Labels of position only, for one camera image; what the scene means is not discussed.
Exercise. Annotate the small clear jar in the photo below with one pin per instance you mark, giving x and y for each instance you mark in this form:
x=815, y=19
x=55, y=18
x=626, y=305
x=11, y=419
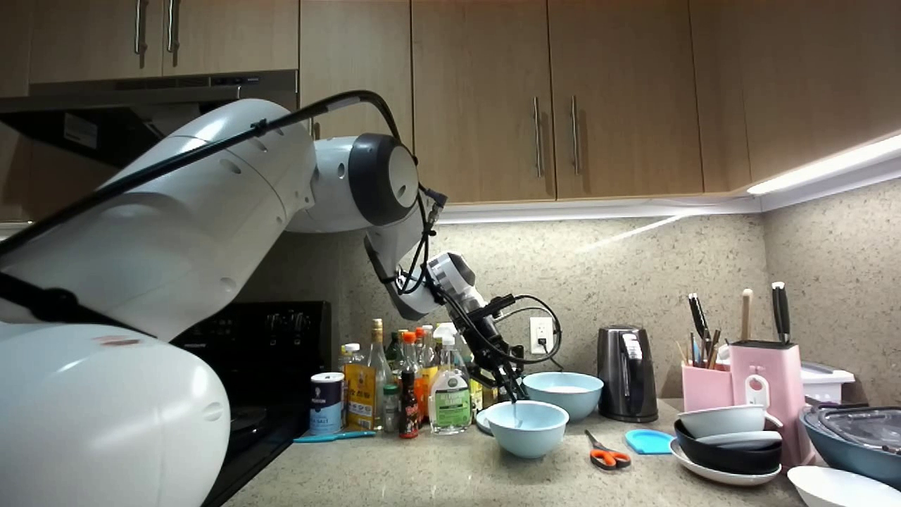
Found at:
x=390, y=403

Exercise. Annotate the small light blue bowl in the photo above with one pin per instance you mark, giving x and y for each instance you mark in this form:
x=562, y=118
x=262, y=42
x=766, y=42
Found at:
x=531, y=436

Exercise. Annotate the black electric kettle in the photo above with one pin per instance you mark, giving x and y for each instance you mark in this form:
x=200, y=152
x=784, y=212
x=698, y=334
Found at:
x=626, y=376

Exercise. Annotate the white bowl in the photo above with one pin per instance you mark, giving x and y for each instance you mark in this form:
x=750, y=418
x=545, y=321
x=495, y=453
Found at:
x=835, y=487

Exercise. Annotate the round salt canister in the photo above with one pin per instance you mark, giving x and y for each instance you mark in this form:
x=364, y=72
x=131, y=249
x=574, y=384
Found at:
x=326, y=403

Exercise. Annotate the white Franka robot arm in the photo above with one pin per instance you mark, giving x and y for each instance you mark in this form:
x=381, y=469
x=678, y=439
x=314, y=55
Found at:
x=112, y=283

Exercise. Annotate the black stove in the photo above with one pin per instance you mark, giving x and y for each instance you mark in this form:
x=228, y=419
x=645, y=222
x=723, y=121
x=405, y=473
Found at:
x=270, y=355

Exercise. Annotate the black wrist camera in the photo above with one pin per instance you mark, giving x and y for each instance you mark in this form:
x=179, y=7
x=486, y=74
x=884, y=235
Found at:
x=501, y=303

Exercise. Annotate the grey bowl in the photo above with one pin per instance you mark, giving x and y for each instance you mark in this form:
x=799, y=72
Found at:
x=721, y=419

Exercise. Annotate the wooden wall cabinets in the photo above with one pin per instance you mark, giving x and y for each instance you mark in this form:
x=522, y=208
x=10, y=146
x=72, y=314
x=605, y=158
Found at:
x=480, y=94

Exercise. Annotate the white wall outlet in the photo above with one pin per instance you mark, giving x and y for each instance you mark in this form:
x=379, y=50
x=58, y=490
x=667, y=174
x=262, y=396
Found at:
x=540, y=327

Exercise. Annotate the white plate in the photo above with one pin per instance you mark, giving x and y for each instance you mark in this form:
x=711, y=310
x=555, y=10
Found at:
x=721, y=479

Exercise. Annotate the teal flat mat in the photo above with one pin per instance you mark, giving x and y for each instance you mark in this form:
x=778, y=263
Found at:
x=326, y=434

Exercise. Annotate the yellow label bottle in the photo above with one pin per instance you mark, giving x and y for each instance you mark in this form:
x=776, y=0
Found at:
x=360, y=396

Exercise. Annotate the pink utensil holder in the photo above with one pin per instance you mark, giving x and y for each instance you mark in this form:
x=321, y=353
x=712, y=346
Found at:
x=705, y=387

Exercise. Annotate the small dark sauce bottle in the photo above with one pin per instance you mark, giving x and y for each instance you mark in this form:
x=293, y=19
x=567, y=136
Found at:
x=410, y=410

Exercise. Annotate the white storage container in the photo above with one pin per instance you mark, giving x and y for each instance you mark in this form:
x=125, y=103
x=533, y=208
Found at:
x=829, y=384

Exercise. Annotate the orange cap bottle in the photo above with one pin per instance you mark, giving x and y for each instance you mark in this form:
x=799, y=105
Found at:
x=410, y=342

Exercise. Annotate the dark bowl with utensil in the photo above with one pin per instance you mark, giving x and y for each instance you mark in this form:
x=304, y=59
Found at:
x=854, y=439

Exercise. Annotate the white cap clear bottle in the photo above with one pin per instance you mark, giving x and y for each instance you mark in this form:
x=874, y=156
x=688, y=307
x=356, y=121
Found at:
x=350, y=353

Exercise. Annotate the large light blue bowl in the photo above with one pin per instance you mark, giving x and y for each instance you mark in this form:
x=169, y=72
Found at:
x=573, y=398

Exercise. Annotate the under-cabinet LED light bar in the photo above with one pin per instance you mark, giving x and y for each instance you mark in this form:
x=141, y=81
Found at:
x=825, y=166

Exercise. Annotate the clear spray bottle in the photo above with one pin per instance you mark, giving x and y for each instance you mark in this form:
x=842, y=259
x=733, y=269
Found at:
x=450, y=398

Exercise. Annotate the grey range hood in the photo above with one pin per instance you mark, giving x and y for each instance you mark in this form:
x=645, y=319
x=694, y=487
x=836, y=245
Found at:
x=93, y=131

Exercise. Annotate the black bowl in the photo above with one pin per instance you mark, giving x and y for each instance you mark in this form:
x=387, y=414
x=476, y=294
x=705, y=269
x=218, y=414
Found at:
x=721, y=457

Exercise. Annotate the pink knife block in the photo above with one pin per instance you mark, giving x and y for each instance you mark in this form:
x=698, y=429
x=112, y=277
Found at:
x=766, y=396

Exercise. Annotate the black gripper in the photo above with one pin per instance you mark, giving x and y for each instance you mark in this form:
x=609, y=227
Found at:
x=491, y=334

